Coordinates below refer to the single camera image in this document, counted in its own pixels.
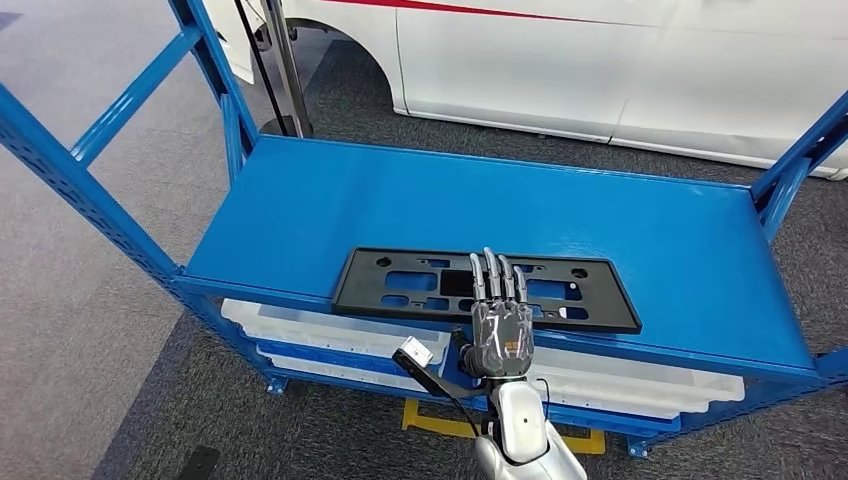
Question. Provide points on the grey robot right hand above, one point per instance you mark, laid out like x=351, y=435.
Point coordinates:
x=503, y=338

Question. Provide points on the black plastic plate part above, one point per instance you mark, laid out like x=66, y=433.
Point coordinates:
x=361, y=291

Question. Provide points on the blue steel shelf rack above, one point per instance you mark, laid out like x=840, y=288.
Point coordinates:
x=464, y=199

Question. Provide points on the white car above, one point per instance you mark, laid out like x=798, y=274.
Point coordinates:
x=530, y=66

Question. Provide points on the black robot foot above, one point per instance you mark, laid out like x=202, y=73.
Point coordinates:
x=199, y=464

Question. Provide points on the silver stand pole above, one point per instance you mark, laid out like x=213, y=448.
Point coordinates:
x=285, y=53

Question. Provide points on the thin black rod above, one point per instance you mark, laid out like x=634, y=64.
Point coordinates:
x=255, y=50

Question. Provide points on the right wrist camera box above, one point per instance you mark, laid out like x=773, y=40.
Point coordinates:
x=417, y=351

